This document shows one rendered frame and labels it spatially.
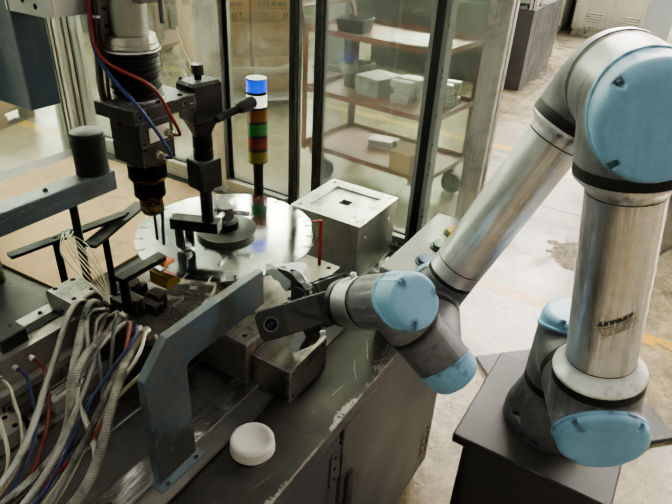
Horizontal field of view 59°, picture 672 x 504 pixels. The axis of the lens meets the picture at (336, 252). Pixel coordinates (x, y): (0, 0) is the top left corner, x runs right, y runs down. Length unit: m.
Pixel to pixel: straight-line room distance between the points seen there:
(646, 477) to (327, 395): 1.34
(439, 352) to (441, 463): 1.21
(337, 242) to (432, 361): 0.57
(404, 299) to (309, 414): 0.38
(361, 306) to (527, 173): 0.27
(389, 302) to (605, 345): 0.26
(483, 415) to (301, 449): 0.32
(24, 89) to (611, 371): 0.86
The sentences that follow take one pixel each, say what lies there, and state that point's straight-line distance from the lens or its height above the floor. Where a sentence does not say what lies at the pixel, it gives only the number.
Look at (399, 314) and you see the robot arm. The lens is 0.72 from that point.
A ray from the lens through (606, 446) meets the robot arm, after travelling 0.86.
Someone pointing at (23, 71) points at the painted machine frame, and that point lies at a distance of 0.93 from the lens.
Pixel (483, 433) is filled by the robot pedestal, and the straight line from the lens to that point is 1.05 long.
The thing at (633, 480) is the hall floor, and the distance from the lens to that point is 2.15.
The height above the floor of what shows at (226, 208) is 1.00.
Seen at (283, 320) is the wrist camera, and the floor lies 0.96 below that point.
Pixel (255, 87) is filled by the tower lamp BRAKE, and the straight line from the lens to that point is 1.30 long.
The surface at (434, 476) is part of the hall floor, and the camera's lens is 1.94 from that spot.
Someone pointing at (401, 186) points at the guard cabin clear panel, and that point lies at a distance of 1.42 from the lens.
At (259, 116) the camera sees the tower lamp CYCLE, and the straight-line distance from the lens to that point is 1.32.
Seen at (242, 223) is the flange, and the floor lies 0.96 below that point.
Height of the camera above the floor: 1.49
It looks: 31 degrees down
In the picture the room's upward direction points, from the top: 3 degrees clockwise
